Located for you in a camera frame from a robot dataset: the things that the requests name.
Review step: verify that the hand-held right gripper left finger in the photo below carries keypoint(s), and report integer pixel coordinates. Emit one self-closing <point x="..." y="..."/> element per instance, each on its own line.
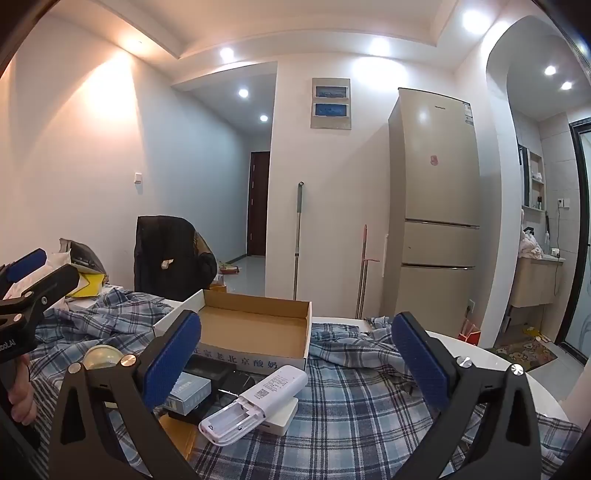
<point x="171" y="357"/>

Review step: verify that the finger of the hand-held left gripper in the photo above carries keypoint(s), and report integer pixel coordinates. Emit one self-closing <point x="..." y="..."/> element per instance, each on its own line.
<point x="27" y="265"/>
<point x="51" y="284"/>

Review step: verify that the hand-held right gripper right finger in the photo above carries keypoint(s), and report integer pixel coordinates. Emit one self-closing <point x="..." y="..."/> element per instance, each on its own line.
<point x="420" y="360"/>

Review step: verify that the black case with clear window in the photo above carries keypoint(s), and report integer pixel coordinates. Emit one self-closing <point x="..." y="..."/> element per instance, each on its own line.
<point x="207" y="368"/>

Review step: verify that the small light blue box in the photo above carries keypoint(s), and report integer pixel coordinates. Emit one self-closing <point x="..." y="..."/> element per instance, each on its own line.
<point x="189" y="392"/>

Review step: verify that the cream round container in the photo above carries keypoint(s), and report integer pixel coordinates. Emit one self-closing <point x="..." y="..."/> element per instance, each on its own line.
<point x="102" y="357"/>

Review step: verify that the black glossy box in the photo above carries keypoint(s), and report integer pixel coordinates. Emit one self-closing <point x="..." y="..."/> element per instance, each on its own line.
<point x="235" y="386"/>

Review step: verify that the orange box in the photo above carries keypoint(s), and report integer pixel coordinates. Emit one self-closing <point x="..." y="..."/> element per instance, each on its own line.
<point x="178" y="436"/>

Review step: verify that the cardboard box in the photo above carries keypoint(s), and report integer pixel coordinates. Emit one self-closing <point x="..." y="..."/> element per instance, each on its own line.
<point x="249" y="327"/>

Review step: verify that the white remote with back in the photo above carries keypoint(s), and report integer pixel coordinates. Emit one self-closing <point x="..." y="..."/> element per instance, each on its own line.
<point x="272" y="385"/>

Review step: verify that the white square box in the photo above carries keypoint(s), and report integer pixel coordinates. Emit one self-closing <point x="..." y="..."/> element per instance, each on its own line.
<point x="284" y="415"/>

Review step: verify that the person's left hand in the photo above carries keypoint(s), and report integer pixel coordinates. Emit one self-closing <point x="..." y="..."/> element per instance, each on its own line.
<point x="22" y="399"/>

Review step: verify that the white plastic bag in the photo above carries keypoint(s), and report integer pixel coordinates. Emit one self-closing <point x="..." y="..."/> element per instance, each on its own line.
<point x="57" y="259"/>

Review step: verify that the yellow bag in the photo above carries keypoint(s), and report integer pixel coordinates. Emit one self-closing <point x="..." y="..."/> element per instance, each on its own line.
<point x="90" y="286"/>

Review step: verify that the grey bag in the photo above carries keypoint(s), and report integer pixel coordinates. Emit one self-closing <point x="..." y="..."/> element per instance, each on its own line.
<point x="83" y="254"/>

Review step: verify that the red paper bag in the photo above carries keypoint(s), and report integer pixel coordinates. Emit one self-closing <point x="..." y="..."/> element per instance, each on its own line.
<point x="470" y="332"/>

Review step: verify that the blue plaid cloth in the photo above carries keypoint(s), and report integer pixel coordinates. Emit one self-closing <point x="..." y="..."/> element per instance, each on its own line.
<point x="360" y="415"/>

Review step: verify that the patterned bathroom floor mat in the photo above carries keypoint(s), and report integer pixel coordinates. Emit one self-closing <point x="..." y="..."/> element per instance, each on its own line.
<point x="526" y="353"/>

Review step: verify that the black jacket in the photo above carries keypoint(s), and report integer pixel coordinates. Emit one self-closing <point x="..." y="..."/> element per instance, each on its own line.
<point x="161" y="249"/>

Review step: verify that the red broom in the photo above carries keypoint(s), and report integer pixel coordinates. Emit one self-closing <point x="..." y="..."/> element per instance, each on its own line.
<point x="363" y="258"/>

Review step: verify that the brown chair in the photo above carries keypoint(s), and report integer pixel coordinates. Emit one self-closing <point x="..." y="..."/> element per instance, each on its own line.
<point x="204" y="244"/>

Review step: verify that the bathroom vanity cabinet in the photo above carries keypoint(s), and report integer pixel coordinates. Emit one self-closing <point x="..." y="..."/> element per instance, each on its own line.
<point x="535" y="281"/>

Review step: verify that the pink cloth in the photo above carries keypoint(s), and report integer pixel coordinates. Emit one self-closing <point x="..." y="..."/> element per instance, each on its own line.
<point x="530" y="244"/>

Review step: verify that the beige refrigerator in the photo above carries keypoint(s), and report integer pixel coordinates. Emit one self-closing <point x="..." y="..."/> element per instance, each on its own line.
<point x="434" y="194"/>

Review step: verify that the dark wooden door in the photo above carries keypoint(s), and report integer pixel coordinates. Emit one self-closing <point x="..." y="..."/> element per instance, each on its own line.
<point x="258" y="203"/>

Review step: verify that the frosted glass door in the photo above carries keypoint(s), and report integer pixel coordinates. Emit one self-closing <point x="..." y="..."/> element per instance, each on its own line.
<point x="579" y="240"/>

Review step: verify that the wall niche shelf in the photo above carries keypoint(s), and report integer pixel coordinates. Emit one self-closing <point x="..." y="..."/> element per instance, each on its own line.
<point x="535" y="180"/>

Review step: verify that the wall electrical panel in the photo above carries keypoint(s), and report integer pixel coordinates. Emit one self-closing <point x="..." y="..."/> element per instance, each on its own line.
<point x="331" y="104"/>

